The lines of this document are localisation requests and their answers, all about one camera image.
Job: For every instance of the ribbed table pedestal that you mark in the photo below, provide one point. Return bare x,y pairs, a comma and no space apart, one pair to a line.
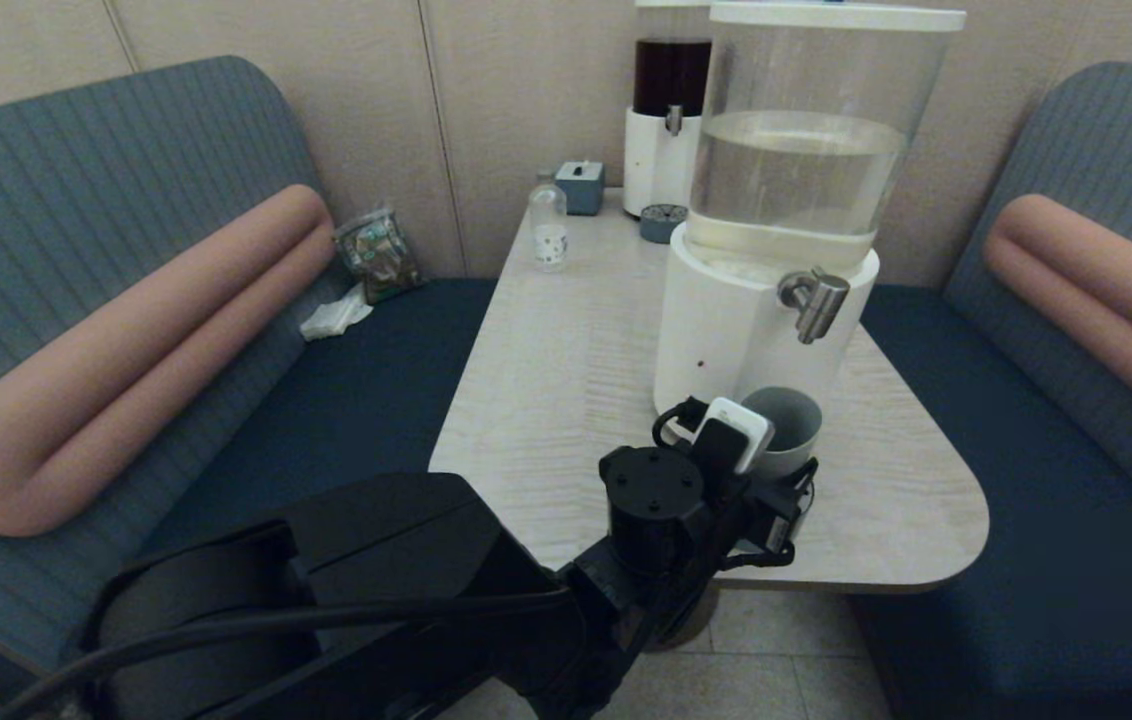
701,615

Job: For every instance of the small clear bottle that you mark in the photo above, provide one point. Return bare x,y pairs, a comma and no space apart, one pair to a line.
548,222

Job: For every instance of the small blue drip tray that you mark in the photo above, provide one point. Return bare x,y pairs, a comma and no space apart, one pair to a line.
659,230

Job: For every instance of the dark drink dispenser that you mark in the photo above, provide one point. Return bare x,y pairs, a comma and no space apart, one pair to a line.
651,160

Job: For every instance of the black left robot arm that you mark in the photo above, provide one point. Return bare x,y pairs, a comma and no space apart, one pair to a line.
396,560

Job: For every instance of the white dispenser lid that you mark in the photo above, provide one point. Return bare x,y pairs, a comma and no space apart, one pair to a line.
836,16

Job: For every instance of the large steel dispenser tap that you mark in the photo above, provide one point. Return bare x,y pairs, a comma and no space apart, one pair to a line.
816,298

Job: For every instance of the large clear water dispenser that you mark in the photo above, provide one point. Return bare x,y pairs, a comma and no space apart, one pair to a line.
726,330

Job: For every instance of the pink bolster cushion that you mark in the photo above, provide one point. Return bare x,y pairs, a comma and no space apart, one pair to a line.
1106,288
126,350

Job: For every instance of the blue-grey tissue box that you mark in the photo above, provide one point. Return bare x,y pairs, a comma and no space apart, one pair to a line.
581,192

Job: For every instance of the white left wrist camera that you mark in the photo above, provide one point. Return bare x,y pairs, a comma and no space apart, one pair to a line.
741,425

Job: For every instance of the blue upholstered bench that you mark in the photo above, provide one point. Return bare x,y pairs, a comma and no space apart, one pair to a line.
326,420
1026,500

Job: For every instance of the patterned snack bag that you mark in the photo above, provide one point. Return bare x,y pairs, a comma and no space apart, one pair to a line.
381,253

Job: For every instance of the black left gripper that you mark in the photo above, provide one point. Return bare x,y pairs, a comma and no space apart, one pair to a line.
751,515

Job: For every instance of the crumpled white tissue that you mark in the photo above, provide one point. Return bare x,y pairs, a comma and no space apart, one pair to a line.
331,318

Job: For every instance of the grey plastic cup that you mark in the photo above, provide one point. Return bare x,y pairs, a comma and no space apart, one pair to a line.
796,425

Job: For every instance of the small steel dispenser tap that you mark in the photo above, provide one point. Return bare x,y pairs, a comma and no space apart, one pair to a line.
674,120

